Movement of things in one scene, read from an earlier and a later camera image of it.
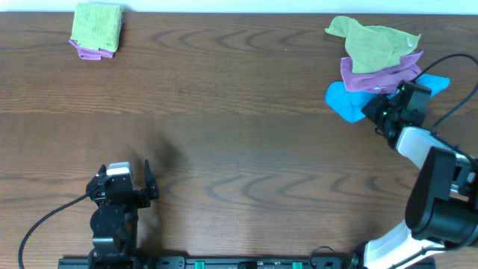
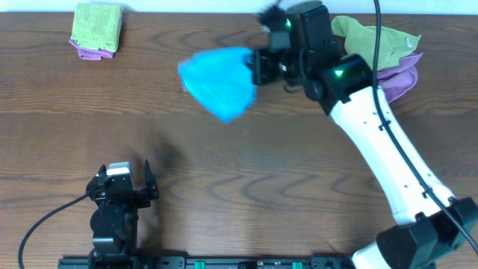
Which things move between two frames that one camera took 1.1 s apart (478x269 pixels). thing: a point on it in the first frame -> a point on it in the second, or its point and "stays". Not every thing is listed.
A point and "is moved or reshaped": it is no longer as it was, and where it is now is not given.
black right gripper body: (379, 111) -> (273, 69)
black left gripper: (125, 195) stays
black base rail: (246, 262) stays
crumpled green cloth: (369, 47) stays
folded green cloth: (97, 26) stays
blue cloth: (349, 104) is moved or reshaped
